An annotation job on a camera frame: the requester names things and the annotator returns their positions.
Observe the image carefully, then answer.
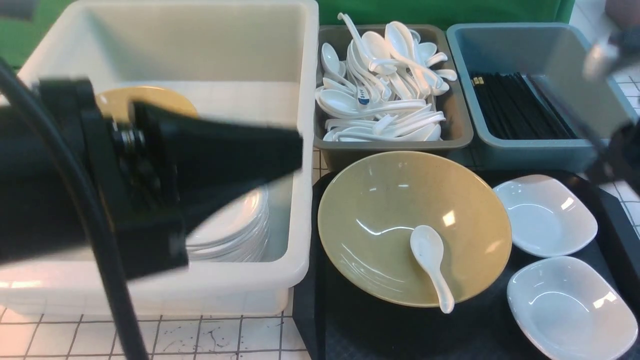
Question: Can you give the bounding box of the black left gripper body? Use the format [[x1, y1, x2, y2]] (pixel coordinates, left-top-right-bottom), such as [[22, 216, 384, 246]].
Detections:
[[35, 77, 186, 280]]

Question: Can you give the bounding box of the white square dish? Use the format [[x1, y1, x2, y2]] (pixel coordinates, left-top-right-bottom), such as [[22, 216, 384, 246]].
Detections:
[[506, 256, 639, 360], [493, 174, 599, 258]]

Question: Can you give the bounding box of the stack of white square dishes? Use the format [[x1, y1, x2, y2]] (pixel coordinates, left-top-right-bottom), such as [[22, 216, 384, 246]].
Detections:
[[186, 186, 270, 263]]

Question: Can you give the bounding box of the tan noodle bowl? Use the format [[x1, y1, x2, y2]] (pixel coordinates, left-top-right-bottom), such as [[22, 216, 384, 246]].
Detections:
[[317, 152, 512, 308]]

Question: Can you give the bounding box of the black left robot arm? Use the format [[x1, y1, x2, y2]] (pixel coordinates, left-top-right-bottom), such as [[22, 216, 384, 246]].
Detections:
[[0, 60, 304, 360]]

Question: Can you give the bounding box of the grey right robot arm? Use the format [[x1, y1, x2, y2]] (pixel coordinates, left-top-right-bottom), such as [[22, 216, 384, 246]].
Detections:
[[583, 25, 640, 195]]

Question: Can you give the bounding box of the pile of black chopsticks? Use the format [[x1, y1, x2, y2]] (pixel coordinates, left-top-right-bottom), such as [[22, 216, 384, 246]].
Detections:
[[470, 72, 578, 141]]

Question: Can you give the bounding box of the top tan bowl in tub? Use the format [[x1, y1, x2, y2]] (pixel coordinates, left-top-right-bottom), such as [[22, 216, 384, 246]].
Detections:
[[94, 86, 198, 123]]

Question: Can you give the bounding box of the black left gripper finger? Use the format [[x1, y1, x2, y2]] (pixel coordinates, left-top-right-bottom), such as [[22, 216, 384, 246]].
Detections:
[[132, 101, 304, 234]]

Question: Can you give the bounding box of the grey spoon bin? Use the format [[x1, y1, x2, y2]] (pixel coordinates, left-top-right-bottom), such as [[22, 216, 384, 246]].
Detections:
[[313, 23, 474, 172]]

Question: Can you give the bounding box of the white ceramic soup spoon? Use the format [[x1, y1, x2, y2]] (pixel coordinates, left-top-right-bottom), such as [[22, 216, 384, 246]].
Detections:
[[409, 225, 455, 314]]

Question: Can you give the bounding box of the large white plastic tub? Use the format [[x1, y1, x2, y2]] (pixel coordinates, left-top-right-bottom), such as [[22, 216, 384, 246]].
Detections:
[[18, 0, 319, 319]]

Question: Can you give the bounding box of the pile of white spoons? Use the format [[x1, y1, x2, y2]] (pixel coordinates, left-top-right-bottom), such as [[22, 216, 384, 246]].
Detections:
[[314, 13, 458, 142]]

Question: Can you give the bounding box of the blue chopstick bin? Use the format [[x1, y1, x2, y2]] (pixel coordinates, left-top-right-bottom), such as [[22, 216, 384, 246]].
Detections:
[[446, 23, 608, 173]]

